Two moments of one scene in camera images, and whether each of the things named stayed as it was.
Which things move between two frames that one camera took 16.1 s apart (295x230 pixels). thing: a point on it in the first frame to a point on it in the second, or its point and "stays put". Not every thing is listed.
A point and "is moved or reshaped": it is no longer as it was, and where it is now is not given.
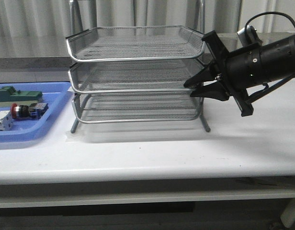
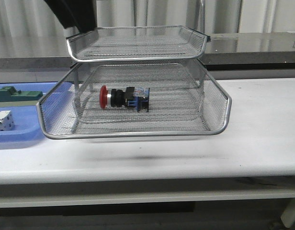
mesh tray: (135, 42) stays put
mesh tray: (98, 77) is moved or reshaped
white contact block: (3, 120) stays put
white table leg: (291, 212) stays put
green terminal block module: (9, 94) stays put
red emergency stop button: (34, 110) to (113, 97)
